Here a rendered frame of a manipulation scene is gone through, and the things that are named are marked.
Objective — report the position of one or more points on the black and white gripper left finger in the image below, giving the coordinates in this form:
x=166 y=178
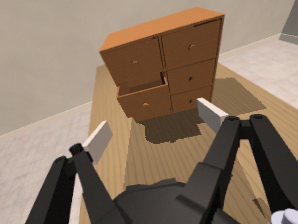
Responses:
x=53 y=203

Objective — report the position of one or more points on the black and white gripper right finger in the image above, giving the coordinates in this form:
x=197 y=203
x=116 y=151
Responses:
x=208 y=183

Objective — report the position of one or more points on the small brown chest of drawers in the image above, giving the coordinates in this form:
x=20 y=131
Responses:
x=160 y=26

